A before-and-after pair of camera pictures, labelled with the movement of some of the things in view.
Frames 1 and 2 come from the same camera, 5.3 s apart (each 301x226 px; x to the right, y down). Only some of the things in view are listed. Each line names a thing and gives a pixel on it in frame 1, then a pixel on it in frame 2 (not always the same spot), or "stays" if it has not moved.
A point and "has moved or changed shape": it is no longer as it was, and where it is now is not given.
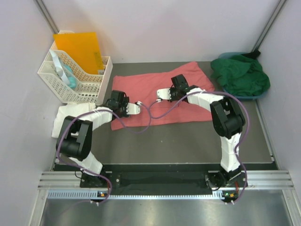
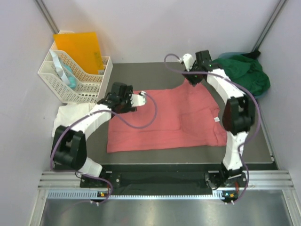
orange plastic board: x=83 y=48 stays
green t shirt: x=240 y=75 stays
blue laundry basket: x=226 y=54 stays
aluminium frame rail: x=44 y=12 stays
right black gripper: x=172 y=99 → x=193 y=81
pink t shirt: x=142 y=89 has moved or changed shape
